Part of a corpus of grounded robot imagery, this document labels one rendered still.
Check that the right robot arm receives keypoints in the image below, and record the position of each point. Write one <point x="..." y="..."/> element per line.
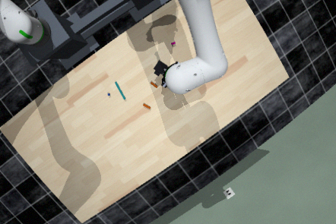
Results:
<point x="21" y="27"/>

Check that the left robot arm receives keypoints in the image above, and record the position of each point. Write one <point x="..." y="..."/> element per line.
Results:
<point x="210" y="62"/>

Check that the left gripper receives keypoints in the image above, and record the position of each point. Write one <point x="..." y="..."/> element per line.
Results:
<point x="163" y="82"/>

